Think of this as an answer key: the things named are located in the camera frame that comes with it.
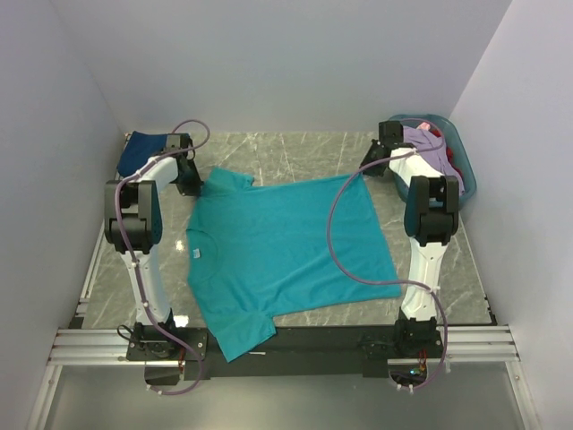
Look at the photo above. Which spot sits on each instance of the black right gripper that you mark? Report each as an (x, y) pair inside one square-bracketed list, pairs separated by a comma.
[(374, 146)]

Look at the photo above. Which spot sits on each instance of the lavender t-shirt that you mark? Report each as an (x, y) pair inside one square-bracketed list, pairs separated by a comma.
[(432, 148)]

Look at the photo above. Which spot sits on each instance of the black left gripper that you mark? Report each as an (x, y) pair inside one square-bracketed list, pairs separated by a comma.
[(194, 187)]

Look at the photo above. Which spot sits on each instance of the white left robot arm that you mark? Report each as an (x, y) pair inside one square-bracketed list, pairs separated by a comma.
[(133, 225)]

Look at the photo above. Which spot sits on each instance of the red garment in basket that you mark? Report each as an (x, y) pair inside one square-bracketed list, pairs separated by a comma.
[(449, 151)]

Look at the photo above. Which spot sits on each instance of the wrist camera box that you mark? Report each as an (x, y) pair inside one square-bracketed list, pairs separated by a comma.
[(391, 133), (178, 144)]

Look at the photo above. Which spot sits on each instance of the teal t-shirt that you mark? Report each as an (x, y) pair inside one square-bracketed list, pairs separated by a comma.
[(257, 252)]

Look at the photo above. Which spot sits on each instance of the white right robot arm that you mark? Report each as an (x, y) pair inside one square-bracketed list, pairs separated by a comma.
[(430, 221)]

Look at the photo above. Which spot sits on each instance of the folded navy blue t-shirt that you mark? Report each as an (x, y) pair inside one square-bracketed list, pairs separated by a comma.
[(138, 149)]

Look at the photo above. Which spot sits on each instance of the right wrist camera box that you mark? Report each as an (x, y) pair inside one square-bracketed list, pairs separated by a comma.
[(391, 133)]

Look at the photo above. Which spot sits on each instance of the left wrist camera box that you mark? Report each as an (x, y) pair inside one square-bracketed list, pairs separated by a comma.
[(178, 144)]

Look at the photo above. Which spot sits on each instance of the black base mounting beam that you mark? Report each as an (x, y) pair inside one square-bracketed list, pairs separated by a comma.
[(193, 353)]

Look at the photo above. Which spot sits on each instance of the teal plastic laundry basket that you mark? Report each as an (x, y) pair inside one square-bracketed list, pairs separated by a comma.
[(454, 141)]

